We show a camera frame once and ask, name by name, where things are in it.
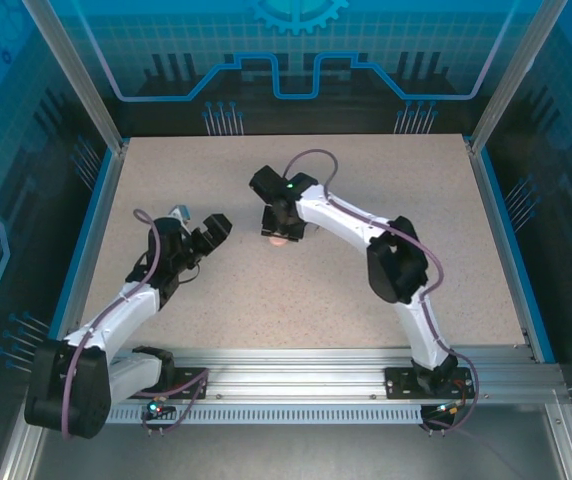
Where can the pink earbud charging case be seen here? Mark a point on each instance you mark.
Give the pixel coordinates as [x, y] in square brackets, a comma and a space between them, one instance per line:
[278, 243]

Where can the aluminium frame post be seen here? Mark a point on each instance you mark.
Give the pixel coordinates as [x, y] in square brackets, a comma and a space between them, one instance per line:
[516, 75]
[80, 75]

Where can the blue table side trim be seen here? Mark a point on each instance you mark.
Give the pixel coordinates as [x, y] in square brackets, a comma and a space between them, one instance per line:
[98, 200]
[497, 200]

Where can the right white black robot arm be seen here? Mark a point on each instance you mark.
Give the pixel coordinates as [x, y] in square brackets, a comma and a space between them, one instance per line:
[346, 215]

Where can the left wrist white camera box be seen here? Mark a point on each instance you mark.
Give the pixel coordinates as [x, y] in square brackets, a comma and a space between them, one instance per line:
[180, 212]

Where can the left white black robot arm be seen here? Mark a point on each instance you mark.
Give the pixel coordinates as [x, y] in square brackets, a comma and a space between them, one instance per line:
[116, 320]

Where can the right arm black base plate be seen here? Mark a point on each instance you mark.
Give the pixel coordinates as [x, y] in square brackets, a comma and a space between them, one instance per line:
[398, 385]

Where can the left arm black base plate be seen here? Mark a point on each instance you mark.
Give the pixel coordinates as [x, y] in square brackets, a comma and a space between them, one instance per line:
[196, 387]

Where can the aluminium mounting rail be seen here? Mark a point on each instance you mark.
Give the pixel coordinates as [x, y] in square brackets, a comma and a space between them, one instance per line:
[296, 370]

